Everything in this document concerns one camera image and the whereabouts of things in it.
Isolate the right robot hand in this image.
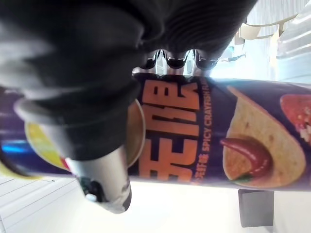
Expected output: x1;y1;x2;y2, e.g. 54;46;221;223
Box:
0;0;259;215

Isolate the purple chips can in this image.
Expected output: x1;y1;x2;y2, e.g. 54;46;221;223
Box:
0;71;311;193

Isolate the beige chair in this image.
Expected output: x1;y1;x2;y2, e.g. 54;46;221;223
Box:
239;14;299;46

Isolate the dark grey box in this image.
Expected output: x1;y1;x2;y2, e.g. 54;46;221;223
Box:
238;189;276;228

